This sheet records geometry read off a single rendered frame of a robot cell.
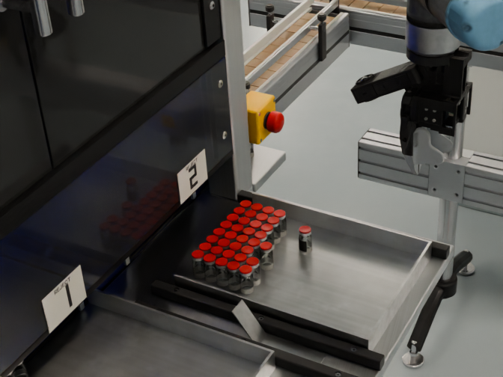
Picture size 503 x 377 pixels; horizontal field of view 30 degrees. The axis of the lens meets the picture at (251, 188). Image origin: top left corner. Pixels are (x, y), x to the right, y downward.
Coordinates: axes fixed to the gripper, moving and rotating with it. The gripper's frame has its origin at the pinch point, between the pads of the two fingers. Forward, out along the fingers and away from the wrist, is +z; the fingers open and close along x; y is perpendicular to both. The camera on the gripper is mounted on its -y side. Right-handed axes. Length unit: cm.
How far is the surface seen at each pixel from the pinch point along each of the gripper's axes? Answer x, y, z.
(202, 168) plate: -4.0, -35.4, 7.7
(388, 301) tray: -7.5, -0.2, 21.3
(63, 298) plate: -41, -35, 7
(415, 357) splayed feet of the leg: 67, -20, 108
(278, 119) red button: 17.4, -32.2, 8.8
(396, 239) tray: 5.6, -4.1, 19.4
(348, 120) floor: 179, -91, 109
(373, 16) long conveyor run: 82, -41, 17
